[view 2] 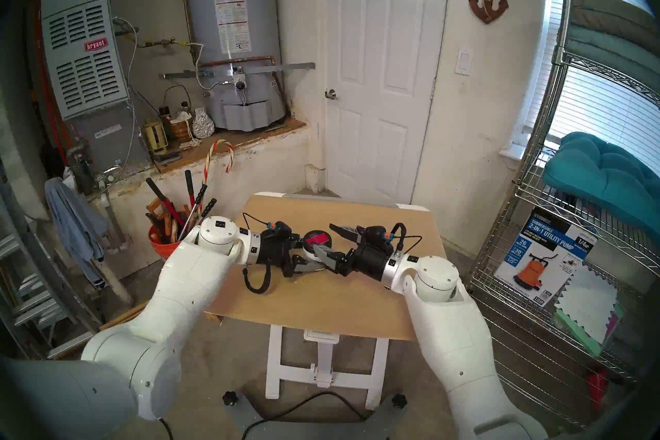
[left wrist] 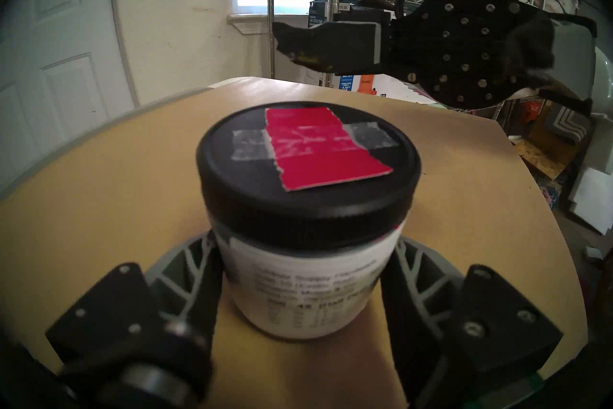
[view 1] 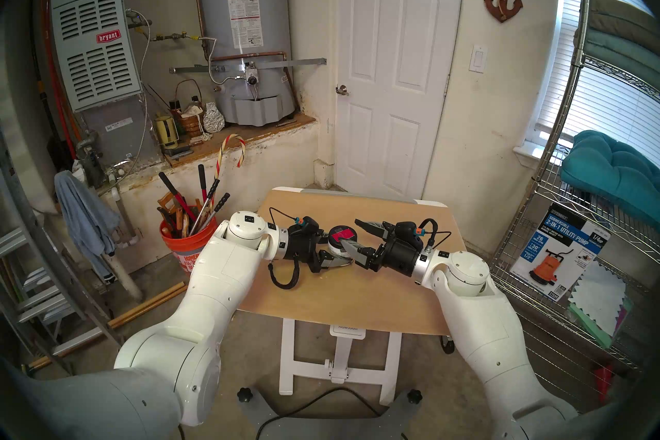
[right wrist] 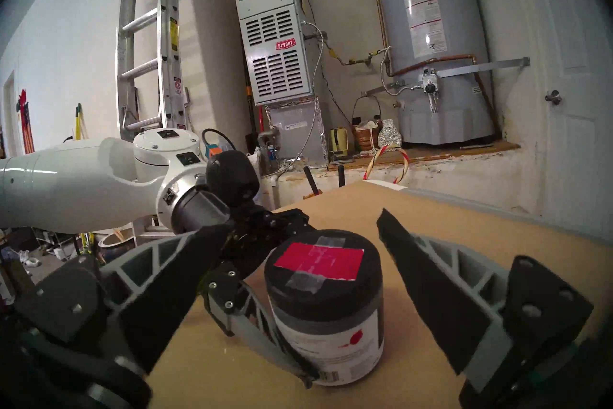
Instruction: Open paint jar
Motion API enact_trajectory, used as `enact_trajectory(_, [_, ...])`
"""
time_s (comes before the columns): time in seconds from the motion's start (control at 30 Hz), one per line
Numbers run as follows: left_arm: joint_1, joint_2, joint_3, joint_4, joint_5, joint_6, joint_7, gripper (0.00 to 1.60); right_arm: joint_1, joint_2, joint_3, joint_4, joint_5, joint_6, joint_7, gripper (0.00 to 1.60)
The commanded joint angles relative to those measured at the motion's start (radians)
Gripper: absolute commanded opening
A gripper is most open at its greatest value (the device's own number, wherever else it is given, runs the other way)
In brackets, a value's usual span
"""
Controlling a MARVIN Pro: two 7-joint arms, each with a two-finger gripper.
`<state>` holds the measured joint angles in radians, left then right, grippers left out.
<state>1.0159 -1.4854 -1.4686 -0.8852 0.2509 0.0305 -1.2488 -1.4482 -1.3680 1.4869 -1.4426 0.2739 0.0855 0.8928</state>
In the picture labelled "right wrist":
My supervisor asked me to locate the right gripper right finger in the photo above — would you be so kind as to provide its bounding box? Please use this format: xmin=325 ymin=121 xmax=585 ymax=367
xmin=376 ymin=208 xmax=594 ymax=394

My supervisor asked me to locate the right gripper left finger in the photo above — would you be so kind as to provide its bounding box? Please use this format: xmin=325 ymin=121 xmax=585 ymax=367
xmin=14 ymin=225 xmax=230 ymax=374

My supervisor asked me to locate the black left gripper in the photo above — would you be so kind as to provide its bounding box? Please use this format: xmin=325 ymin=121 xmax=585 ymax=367
xmin=175 ymin=190 xmax=319 ymax=388

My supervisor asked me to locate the black jar lid red tape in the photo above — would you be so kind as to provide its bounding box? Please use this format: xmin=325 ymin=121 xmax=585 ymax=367
xmin=264 ymin=229 xmax=384 ymax=323

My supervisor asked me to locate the red yellow striped hoop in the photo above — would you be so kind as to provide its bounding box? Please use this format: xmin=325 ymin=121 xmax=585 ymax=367
xmin=363 ymin=144 xmax=410 ymax=186

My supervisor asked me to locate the foil wrapped bundle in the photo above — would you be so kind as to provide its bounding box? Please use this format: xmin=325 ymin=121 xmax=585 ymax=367
xmin=378 ymin=119 xmax=403 ymax=149

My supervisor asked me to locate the wicker basket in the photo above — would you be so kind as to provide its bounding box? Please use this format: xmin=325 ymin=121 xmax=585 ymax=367
xmin=351 ymin=95 xmax=384 ymax=152

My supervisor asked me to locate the yellow metal can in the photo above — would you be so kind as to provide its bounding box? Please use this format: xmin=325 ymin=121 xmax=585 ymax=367
xmin=329 ymin=127 xmax=349 ymax=158

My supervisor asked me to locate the white panel door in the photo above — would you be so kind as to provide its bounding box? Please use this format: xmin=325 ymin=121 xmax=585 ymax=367
xmin=522 ymin=0 xmax=613 ymax=241

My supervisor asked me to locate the aluminium ladder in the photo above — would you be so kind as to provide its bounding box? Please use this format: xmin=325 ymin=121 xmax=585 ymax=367
xmin=115 ymin=0 xmax=190 ymax=140

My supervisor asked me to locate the grey water heater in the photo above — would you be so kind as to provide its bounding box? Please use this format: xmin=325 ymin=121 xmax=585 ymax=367
xmin=369 ymin=0 xmax=501 ymax=145

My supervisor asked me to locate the grey Bryant furnace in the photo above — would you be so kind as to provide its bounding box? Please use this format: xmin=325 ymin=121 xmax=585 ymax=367
xmin=227 ymin=0 xmax=331 ymax=169

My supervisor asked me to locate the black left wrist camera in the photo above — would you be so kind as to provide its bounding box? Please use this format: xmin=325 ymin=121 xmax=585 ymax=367
xmin=206 ymin=150 xmax=260 ymax=207

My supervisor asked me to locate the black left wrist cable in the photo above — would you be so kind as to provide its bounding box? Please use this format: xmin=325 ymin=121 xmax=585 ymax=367
xmin=201 ymin=128 xmax=238 ymax=152

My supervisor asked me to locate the metal heater strap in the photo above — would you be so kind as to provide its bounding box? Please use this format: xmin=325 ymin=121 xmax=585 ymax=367
xmin=364 ymin=57 xmax=531 ymax=97

